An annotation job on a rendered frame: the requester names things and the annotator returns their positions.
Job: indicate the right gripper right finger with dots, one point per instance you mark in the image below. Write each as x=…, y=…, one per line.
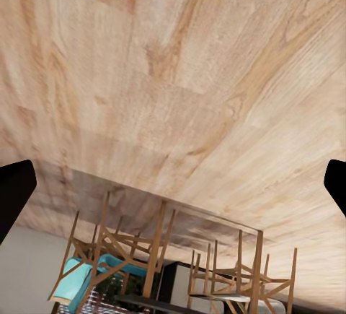
x=335, y=182

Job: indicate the fixed window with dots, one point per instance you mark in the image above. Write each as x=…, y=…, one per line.
x=101, y=299

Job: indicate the fridge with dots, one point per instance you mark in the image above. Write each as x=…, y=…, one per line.
x=174, y=286

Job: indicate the breakfast table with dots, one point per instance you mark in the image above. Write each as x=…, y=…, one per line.
x=145, y=300

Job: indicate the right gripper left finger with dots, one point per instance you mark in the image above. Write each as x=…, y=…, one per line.
x=17, y=183

